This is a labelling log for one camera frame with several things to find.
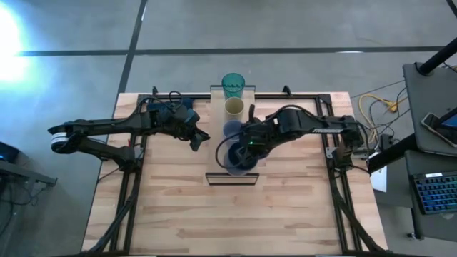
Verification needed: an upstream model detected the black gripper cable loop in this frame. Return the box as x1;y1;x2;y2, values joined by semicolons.
214;131;248;173

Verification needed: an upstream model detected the black support bar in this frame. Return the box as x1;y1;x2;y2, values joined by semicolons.
366;133;419;174

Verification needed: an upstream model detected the black pole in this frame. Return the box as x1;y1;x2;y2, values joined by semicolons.
417;36;457;76

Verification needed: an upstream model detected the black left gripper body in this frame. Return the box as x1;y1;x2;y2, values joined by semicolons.
156;105;201;142

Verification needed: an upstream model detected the black aluminium table frame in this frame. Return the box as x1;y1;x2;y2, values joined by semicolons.
81;92;389;257

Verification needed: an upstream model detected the smartphone with pale case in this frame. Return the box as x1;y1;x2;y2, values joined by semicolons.
420;112;457;148

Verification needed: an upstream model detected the yellow cable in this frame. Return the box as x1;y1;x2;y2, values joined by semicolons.
358;93;399;144

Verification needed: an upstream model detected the teal translucent plastic cup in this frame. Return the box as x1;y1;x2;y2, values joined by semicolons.
221;72;246;100

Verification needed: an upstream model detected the blue backlit keyboard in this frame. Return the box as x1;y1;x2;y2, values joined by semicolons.
411;171;457;216

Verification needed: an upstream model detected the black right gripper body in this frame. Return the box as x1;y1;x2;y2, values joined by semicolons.
239;120;276;158

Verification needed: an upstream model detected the white paper sheet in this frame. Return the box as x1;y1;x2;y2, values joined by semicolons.
370;166;388;193

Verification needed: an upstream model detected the black power adapter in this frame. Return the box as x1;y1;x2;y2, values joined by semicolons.
379;133;394;151

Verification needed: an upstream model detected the light wooden cup tray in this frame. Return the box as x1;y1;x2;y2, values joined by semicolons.
205;84;261;186

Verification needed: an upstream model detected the grey side desk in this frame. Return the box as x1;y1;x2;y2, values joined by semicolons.
402;61;457;241

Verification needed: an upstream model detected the dark blue ceramic mug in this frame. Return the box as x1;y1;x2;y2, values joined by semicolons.
223;141;260;177

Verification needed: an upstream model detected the beige plastic cup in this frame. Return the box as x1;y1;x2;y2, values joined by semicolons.
224;96;246;121

